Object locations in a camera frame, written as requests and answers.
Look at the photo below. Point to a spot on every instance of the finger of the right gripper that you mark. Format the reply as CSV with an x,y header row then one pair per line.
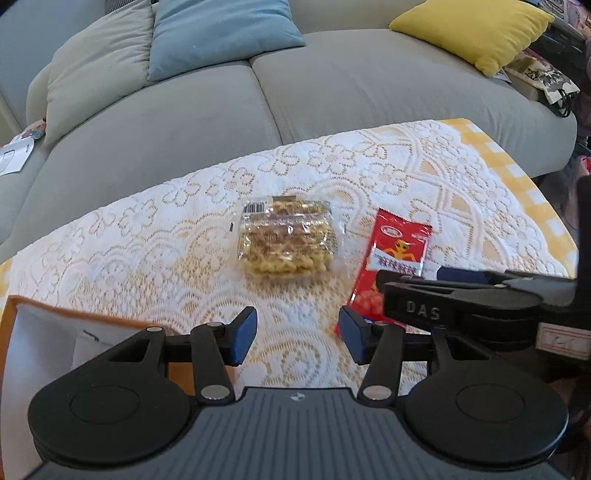
x,y
451,275
425,304

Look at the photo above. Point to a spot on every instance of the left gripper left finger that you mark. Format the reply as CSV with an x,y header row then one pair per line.
x,y
216,346

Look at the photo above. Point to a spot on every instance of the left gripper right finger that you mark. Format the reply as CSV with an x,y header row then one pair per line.
x,y
380,346

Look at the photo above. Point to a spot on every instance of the red spicy snack packet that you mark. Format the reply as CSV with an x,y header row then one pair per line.
x,y
392,272

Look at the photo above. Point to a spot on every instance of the clear bag yellow twisted snacks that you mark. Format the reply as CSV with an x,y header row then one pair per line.
x,y
286,237

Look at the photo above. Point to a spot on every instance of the white lace tablecloth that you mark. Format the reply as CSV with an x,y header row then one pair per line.
x,y
167,255

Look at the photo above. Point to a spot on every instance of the orange cardboard box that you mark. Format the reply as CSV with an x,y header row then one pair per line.
x,y
83,397

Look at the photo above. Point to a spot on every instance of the patterned bag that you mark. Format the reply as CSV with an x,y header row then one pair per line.
x,y
538,80

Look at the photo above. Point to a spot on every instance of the grey sofa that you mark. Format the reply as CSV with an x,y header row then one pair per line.
x,y
353,72

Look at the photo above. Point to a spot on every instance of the yellow cushion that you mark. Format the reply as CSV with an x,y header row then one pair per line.
x,y
486,34

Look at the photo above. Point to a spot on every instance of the white papers on sofa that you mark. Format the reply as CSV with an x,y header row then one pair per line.
x,y
15,154

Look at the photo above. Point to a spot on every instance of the beige cushion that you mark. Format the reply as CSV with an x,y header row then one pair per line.
x,y
94,69

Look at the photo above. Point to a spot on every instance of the blue cushion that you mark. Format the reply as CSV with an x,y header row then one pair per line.
x,y
189,35

